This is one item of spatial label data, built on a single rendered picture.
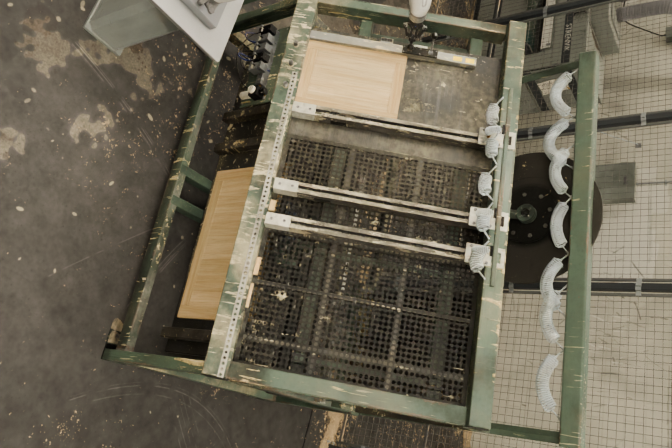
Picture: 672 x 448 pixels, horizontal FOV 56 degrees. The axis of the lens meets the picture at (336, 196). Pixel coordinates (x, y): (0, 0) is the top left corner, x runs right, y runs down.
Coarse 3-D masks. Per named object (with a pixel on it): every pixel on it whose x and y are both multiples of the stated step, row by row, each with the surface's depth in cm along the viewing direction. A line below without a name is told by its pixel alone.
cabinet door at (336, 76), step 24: (312, 48) 355; (336, 48) 355; (360, 48) 356; (312, 72) 349; (336, 72) 350; (360, 72) 350; (384, 72) 351; (312, 96) 344; (336, 96) 344; (360, 96) 345; (384, 96) 345
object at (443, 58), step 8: (312, 32) 356; (320, 32) 357; (320, 40) 356; (328, 40) 355; (336, 40) 355; (344, 40) 355; (352, 40) 355; (360, 40) 355; (368, 40) 355; (368, 48) 355; (376, 48) 354; (384, 48) 354; (392, 48) 354; (400, 48) 354; (408, 56) 355; (416, 56) 353; (440, 56) 353; (448, 56) 353; (464, 56) 353; (448, 64) 355; (456, 64) 353; (464, 64) 352; (472, 64) 351
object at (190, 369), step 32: (288, 0) 373; (192, 128) 375; (256, 128) 379; (224, 160) 384; (384, 192) 450; (160, 224) 354; (384, 224) 432; (160, 256) 350; (192, 256) 364; (128, 320) 335; (192, 320) 343; (288, 320) 360; (128, 352) 325; (192, 352) 333; (224, 384) 383
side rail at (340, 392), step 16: (240, 368) 287; (256, 368) 287; (256, 384) 285; (272, 384) 285; (288, 384) 285; (304, 384) 285; (320, 384) 286; (336, 384) 286; (336, 400) 293; (352, 400) 283; (368, 400) 284; (384, 400) 284; (400, 400) 284; (416, 400) 284; (416, 416) 291; (432, 416) 282; (448, 416) 282; (464, 416) 282
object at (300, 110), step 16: (304, 112) 334; (320, 112) 334; (336, 112) 335; (352, 112) 335; (368, 128) 337; (384, 128) 333; (400, 128) 332; (416, 128) 335; (432, 128) 332; (448, 128) 332; (480, 128) 329; (496, 128) 318; (464, 144) 333; (480, 144) 326; (512, 144) 326
